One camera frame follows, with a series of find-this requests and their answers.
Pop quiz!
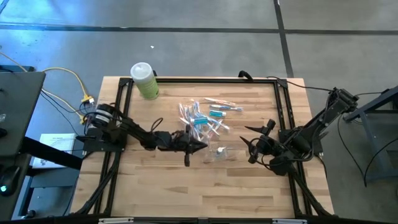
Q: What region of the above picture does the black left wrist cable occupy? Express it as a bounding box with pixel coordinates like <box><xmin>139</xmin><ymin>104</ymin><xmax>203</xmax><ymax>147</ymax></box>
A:
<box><xmin>150</xmin><ymin>117</ymin><xmax>164</xmax><ymax>134</ymax></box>

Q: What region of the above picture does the white booklet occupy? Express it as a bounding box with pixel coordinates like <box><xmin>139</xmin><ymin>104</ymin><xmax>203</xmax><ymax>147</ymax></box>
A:
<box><xmin>32</xmin><ymin>133</ymin><xmax>77</xmax><ymax>169</ymax></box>

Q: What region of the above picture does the dark grey desk top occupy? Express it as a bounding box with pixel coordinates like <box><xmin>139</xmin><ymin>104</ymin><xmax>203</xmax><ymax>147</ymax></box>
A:
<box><xmin>0</xmin><ymin>65</ymin><xmax>47</xmax><ymax>156</ymax></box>

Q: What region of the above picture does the clear plastic bag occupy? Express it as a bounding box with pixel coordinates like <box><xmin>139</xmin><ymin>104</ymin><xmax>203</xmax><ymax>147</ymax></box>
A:
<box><xmin>202</xmin><ymin>143</ymin><xmax>230</xmax><ymax>165</ymax></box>

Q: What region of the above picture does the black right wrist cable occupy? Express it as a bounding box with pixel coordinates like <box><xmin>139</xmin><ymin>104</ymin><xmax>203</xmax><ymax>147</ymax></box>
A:
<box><xmin>248</xmin><ymin>138</ymin><xmax>299</xmax><ymax>171</ymax></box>

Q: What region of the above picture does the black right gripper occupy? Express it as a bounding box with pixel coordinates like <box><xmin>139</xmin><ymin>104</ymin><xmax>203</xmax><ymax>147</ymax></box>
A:
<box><xmin>239</xmin><ymin>119</ymin><xmax>281</xmax><ymax>164</ymax></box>

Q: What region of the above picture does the yellow network cable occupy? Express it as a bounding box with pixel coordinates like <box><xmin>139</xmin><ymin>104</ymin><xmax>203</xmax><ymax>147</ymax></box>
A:
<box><xmin>42</xmin><ymin>67</ymin><xmax>95</xmax><ymax>105</ymax></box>

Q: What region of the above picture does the black cable bundle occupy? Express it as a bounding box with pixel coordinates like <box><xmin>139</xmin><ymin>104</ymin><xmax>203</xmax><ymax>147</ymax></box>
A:
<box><xmin>287</xmin><ymin>154</ymin><xmax>331</xmax><ymax>217</ymax></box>
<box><xmin>73</xmin><ymin>152</ymin><xmax>123</xmax><ymax>216</ymax></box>

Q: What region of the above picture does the black cable hook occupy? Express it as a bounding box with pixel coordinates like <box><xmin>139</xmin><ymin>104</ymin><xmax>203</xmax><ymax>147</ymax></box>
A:
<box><xmin>238</xmin><ymin>70</ymin><xmax>253</xmax><ymax>82</ymax></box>

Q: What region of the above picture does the green disinfecting wipes canister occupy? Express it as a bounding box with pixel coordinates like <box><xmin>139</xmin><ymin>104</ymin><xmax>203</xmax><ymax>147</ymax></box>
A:
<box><xmin>129</xmin><ymin>62</ymin><xmax>160</xmax><ymax>101</ymax></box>

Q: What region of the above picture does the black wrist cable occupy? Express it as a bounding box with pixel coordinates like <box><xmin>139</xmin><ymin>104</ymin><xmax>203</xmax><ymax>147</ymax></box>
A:
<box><xmin>248</xmin><ymin>138</ymin><xmax>299</xmax><ymax>171</ymax></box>
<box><xmin>150</xmin><ymin>117</ymin><xmax>164</xmax><ymax>134</ymax></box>

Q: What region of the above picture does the cream cable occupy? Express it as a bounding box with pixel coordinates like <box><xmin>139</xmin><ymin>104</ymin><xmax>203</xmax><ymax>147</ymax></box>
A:
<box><xmin>0</xmin><ymin>51</ymin><xmax>77</xmax><ymax>113</ymax></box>

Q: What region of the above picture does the black computer mouse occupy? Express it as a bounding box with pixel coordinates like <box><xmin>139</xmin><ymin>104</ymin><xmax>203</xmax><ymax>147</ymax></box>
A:
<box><xmin>0</xmin><ymin>166</ymin><xmax>21</xmax><ymax>197</ymax></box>

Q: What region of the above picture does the black desk support beam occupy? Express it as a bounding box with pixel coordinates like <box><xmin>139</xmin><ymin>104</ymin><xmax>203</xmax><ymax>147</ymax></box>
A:
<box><xmin>20</xmin><ymin>136</ymin><xmax>83</xmax><ymax>171</ymax></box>

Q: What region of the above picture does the white bracket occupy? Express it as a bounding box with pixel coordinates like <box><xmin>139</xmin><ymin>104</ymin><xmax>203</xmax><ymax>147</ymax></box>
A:
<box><xmin>98</xmin><ymin>217</ymin><xmax>134</xmax><ymax>224</ymax></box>
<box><xmin>272</xmin><ymin>218</ymin><xmax>308</xmax><ymax>224</ymax></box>

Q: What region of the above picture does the black aluminium table frame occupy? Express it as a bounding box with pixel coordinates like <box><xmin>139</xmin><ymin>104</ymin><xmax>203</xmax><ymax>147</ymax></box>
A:
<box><xmin>70</xmin><ymin>76</ymin><xmax>335</xmax><ymax>218</ymax></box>

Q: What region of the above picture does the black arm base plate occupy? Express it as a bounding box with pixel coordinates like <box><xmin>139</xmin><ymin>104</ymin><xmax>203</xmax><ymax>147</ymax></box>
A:
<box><xmin>279</xmin><ymin>129</ymin><xmax>324</xmax><ymax>156</ymax></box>
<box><xmin>83</xmin><ymin>127</ymin><xmax>127</xmax><ymax>153</ymax></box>

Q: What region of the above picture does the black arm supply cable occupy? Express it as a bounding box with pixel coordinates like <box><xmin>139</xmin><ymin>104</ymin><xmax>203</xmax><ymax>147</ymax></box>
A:
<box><xmin>266</xmin><ymin>76</ymin><xmax>335</xmax><ymax>93</ymax></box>

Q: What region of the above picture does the black floor cable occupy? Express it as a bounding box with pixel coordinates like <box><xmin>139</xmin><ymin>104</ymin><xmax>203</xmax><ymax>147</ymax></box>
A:
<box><xmin>337</xmin><ymin>113</ymin><xmax>398</xmax><ymax>188</ymax></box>

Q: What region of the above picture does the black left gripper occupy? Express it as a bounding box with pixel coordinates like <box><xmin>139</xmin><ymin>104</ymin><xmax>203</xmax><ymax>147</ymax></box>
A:
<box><xmin>154</xmin><ymin>124</ymin><xmax>209</xmax><ymax>167</ymax></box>

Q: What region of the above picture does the blue-grey metal cart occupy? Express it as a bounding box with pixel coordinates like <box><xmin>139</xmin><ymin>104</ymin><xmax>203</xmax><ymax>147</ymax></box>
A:
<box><xmin>343</xmin><ymin>85</ymin><xmax>398</xmax><ymax>187</ymax></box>

